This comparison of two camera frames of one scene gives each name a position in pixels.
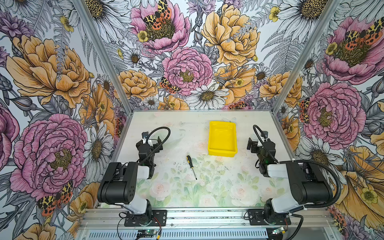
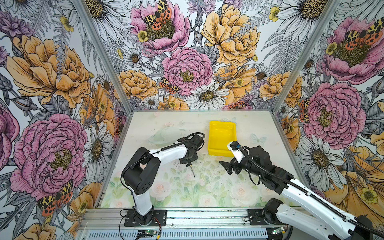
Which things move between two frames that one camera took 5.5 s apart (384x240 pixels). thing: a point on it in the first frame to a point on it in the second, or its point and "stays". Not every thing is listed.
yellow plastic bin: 222,139 stays
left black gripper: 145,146 to 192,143
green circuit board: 146,233 stays
